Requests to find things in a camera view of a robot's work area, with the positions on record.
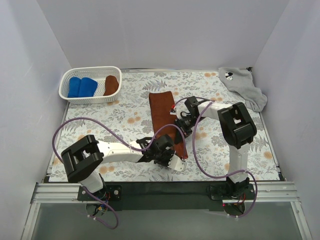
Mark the white perforated plastic basket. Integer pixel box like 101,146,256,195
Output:
58,66,122,105

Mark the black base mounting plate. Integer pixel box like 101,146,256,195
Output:
76,181,256,213

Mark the right blue rolled towel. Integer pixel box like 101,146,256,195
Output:
78,77,98,98

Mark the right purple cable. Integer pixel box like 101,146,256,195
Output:
171,96,258,219

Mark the grey cloth in corner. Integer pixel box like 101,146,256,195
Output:
218,67,268,113

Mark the left blue rolled towel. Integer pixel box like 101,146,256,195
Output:
67,76,81,98

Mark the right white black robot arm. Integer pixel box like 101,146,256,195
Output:
170,96,257,200

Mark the brown towel pile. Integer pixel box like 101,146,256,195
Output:
149,91,188,160

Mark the floral patterned table mat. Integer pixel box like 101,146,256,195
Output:
48,69,281,183

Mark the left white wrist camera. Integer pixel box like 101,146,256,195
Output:
167,154,187,172

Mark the aluminium frame rail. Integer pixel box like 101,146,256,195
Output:
31,181,301,203

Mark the blue rolled towel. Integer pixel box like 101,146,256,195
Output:
78,77,98,98
67,76,81,98

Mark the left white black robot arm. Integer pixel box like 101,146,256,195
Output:
61,134,183,200

